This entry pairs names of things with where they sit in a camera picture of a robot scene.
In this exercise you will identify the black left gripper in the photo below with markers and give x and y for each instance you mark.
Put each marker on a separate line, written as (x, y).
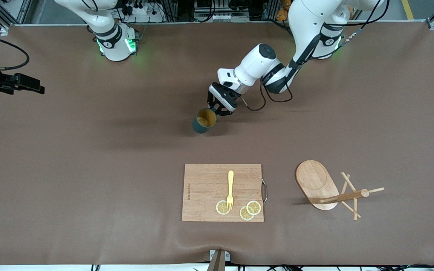
(225, 96)

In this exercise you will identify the teal mug with yellow inside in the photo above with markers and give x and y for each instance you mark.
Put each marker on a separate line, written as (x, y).
(202, 127)

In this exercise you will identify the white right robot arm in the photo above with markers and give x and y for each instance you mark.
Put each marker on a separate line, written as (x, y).
(117, 47)

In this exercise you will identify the wooden mug tree rack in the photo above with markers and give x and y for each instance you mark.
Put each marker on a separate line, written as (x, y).
(315, 180)

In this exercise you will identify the yellow plastic fork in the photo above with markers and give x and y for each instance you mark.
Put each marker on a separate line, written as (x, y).
(231, 180)

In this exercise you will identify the bamboo cutting board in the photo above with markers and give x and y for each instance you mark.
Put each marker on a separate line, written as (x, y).
(202, 188)

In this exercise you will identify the white power strip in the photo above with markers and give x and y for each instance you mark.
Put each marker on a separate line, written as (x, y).
(220, 17)
(145, 14)

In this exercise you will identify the lemon slice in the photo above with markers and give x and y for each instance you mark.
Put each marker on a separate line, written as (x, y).
(244, 215)
(220, 208)
(255, 207)

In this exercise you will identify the orange bread pile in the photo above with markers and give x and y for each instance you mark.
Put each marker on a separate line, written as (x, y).
(285, 4)

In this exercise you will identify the brown table mat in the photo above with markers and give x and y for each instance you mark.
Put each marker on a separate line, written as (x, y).
(89, 207)

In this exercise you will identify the grey metal bracket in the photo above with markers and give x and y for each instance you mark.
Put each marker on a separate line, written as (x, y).
(228, 256)

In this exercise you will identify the camera mount post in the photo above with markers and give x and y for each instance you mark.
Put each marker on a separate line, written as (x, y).
(217, 264)

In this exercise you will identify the aluminium profile frame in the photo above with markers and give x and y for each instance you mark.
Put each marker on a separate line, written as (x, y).
(433, 23)

